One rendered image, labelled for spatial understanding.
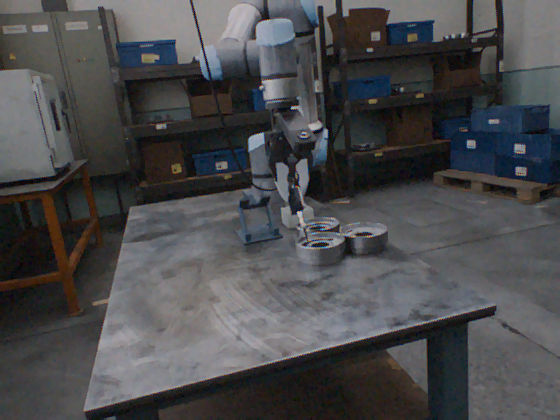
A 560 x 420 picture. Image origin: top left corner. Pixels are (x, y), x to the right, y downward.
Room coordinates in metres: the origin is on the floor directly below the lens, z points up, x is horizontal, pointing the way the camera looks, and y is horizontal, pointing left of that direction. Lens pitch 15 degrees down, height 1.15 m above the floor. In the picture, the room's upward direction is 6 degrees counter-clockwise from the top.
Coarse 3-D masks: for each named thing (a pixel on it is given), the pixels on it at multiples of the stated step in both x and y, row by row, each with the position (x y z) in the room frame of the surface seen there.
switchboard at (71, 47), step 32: (64, 0) 4.54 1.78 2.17; (0, 32) 4.25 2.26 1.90; (32, 32) 4.31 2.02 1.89; (64, 32) 4.37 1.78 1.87; (96, 32) 4.44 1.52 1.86; (32, 64) 4.29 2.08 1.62; (64, 64) 4.37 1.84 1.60; (96, 64) 4.43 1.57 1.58; (64, 96) 4.33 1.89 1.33; (96, 96) 4.41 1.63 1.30; (128, 96) 4.50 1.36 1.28; (96, 128) 4.40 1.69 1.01; (96, 160) 4.38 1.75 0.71; (64, 192) 4.48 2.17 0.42
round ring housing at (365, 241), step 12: (348, 228) 0.98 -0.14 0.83; (360, 228) 0.98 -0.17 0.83; (372, 228) 0.97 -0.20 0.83; (384, 228) 0.95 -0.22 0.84; (348, 240) 0.90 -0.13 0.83; (360, 240) 0.89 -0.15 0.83; (372, 240) 0.89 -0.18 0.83; (384, 240) 0.90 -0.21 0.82; (360, 252) 0.90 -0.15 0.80; (372, 252) 0.89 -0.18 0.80
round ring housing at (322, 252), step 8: (320, 232) 0.95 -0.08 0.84; (328, 232) 0.94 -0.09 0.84; (296, 240) 0.91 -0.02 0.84; (304, 240) 0.94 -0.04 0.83; (320, 240) 0.93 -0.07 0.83; (336, 240) 0.92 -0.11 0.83; (344, 240) 0.88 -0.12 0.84; (296, 248) 0.89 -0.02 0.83; (304, 248) 0.86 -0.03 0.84; (312, 248) 0.85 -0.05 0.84; (320, 248) 0.85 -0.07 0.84; (328, 248) 0.85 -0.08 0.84; (336, 248) 0.86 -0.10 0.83; (344, 248) 0.88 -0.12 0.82; (304, 256) 0.86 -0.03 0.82; (312, 256) 0.85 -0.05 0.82; (320, 256) 0.85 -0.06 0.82; (328, 256) 0.85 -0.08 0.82; (336, 256) 0.86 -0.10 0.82; (312, 264) 0.86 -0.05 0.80; (320, 264) 0.85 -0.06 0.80; (328, 264) 0.86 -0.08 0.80
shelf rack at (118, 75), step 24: (312, 48) 4.57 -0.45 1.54; (120, 72) 4.13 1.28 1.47; (144, 72) 4.18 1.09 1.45; (168, 72) 4.24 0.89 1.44; (192, 72) 4.29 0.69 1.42; (120, 96) 4.12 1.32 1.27; (120, 120) 4.11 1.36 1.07; (192, 120) 4.27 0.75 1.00; (216, 120) 4.32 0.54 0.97; (240, 120) 4.38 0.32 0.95; (264, 120) 4.44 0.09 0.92; (288, 168) 4.49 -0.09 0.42; (312, 168) 4.55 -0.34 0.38; (144, 192) 4.14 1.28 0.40; (168, 192) 4.19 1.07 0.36; (312, 192) 5.07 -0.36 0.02
